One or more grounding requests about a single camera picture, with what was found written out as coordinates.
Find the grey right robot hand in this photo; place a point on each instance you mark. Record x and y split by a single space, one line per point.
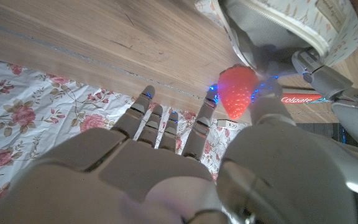
166 180

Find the red strawberry shaped pen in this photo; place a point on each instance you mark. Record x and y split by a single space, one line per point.
236 90

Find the white patterned pen bag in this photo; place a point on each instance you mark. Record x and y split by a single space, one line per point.
275 25

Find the Colgate toothpaste tube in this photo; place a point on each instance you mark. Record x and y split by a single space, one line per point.
300 99

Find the white power strip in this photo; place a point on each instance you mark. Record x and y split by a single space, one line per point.
228 124

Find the floral backdrop cloth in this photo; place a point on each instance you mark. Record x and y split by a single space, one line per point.
42 109

